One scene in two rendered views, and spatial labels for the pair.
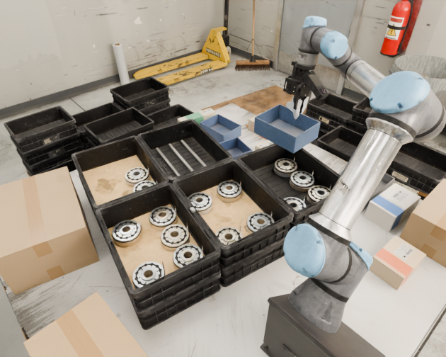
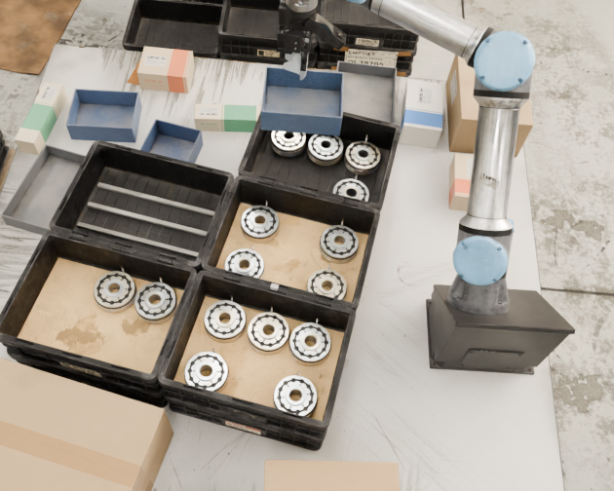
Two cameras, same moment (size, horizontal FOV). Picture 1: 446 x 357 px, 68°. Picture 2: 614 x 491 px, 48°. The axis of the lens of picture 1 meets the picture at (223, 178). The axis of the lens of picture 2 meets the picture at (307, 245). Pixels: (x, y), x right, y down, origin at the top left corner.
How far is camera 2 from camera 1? 96 cm
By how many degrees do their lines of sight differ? 37
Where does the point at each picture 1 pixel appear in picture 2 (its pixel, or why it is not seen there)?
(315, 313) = (494, 304)
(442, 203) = not seen: hidden behind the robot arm
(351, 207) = (505, 196)
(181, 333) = (353, 420)
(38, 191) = (20, 425)
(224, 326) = (382, 377)
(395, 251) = (467, 173)
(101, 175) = (52, 327)
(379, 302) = not seen: hidden behind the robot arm
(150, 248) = (252, 368)
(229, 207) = (280, 246)
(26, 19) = not seen: outside the picture
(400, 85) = (509, 55)
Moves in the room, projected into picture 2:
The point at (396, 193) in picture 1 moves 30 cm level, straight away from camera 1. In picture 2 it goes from (418, 94) to (398, 28)
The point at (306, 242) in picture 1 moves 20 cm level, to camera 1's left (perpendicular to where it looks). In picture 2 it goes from (486, 254) to (427, 313)
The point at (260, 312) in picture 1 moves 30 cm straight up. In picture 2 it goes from (400, 336) to (422, 286)
